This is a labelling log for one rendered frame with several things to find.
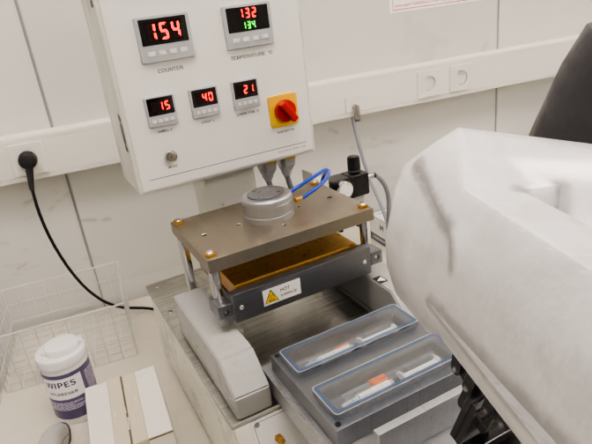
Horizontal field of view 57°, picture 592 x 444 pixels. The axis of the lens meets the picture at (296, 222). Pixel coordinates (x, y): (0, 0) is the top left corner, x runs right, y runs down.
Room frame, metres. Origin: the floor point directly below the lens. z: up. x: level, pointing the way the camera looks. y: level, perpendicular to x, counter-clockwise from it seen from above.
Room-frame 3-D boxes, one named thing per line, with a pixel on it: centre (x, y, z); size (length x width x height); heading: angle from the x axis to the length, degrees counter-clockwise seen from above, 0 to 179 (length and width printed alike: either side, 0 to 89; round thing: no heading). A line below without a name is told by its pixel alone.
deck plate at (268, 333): (0.83, 0.05, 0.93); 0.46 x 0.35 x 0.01; 25
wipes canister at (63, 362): (0.84, 0.45, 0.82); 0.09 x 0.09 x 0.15
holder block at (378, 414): (0.57, -0.07, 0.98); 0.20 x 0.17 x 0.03; 115
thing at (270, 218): (0.84, 0.04, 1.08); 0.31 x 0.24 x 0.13; 115
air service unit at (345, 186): (1.01, -0.11, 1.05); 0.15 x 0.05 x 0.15; 115
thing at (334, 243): (0.80, 0.03, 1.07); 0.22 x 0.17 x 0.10; 115
